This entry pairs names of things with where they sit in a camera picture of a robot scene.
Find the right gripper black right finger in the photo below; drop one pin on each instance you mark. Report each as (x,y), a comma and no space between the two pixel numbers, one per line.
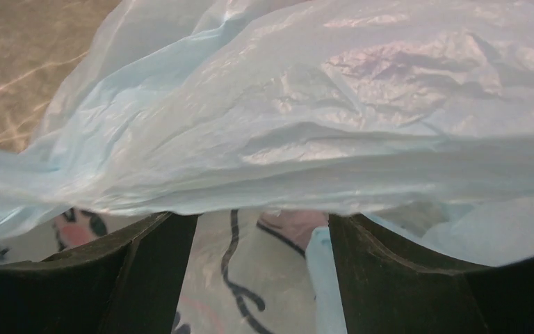
(389,284)

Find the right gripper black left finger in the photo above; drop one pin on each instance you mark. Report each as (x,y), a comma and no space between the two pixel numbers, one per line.
(126,282)

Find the light blue plastic bag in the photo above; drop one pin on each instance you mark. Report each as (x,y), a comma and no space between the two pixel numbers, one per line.
(263,119)

